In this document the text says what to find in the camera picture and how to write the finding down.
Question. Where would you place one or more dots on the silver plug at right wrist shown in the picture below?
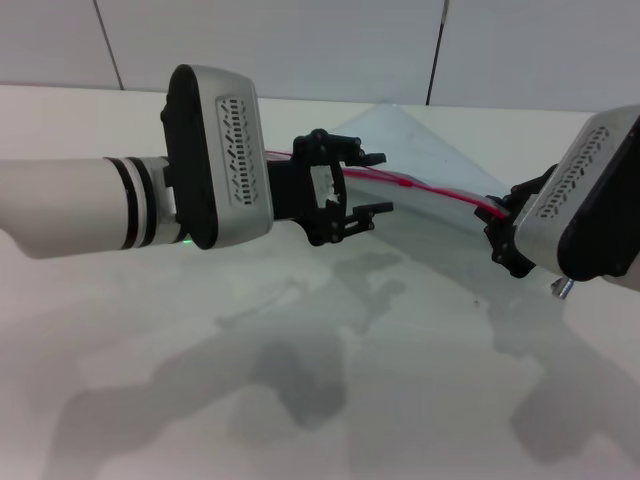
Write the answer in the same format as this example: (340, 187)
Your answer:
(562, 288)

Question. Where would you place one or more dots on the silver vented wrist box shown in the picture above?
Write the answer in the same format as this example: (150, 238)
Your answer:
(215, 160)
(585, 200)

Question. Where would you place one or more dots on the silver vented right wrist box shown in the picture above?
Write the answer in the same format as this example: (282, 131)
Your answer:
(585, 200)

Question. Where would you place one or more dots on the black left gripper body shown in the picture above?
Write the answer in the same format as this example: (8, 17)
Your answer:
(295, 190)

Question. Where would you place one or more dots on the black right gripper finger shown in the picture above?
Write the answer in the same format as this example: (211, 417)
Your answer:
(530, 187)
(495, 230)

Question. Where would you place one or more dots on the red zip slider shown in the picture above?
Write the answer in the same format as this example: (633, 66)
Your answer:
(407, 184)

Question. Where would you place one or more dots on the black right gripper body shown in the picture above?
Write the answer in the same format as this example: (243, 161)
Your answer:
(512, 252)

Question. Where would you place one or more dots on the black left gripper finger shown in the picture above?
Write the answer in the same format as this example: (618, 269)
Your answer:
(362, 217)
(352, 149)

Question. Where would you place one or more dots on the silver vented left wrist box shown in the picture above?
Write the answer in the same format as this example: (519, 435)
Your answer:
(215, 160)

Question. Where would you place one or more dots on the clear document bag red zip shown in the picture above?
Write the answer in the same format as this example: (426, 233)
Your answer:
(425, 150)

